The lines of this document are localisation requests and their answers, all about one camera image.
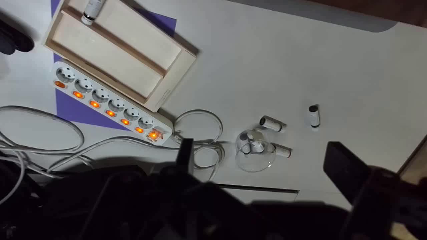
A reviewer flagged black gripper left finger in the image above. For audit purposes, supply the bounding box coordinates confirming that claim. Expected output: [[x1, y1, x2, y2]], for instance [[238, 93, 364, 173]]
[[176, 137, 196, 177]]

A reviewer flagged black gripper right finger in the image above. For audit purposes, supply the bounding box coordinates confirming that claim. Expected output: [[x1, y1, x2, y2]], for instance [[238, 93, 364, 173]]
[[322, 140, 378, 207]]

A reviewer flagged small white vial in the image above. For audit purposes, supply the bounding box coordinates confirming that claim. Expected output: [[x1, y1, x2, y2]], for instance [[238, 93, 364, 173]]
[[270, 143, 293, 160], [248, 139, 268, 156], [258, 115, 286, 133], [236, 131, 256, 155], [306, 104, 321, 129]]

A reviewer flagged thin black rod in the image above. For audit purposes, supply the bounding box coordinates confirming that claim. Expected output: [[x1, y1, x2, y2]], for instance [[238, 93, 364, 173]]
[[212, 183, 300, 195]]

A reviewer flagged white six-socket power strip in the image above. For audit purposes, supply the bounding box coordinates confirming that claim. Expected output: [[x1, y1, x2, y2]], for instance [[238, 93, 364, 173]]
[[52, 60, 174, 147]]

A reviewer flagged purple paper sheet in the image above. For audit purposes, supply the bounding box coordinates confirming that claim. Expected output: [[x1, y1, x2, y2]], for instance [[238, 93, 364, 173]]
[[49, 0, 178, 132]]

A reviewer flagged white power strip cable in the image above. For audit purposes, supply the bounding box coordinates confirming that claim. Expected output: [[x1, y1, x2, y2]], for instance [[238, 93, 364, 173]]
[[45, 108, 226, 175]]

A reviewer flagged white loose cable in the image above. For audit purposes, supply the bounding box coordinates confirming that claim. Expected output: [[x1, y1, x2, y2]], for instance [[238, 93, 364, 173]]
[[0, 104, 86, 205]]

